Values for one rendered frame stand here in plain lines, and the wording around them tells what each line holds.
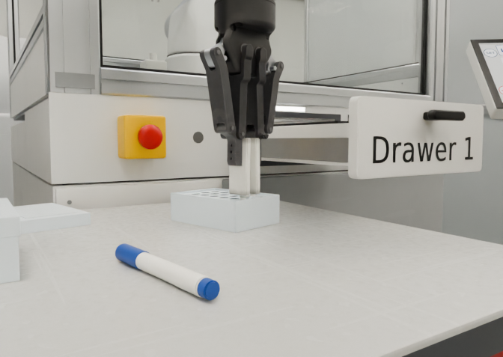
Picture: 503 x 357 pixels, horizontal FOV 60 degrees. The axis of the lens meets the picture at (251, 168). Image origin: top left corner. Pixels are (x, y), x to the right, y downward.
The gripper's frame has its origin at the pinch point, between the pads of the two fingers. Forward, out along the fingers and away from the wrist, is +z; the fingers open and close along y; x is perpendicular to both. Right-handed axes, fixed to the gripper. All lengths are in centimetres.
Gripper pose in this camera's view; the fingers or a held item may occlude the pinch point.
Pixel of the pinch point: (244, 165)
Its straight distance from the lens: 54.5
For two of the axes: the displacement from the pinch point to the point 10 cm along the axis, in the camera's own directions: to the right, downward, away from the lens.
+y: 6.6, -0.5, 7.5
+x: -7.5, -0.5, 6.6
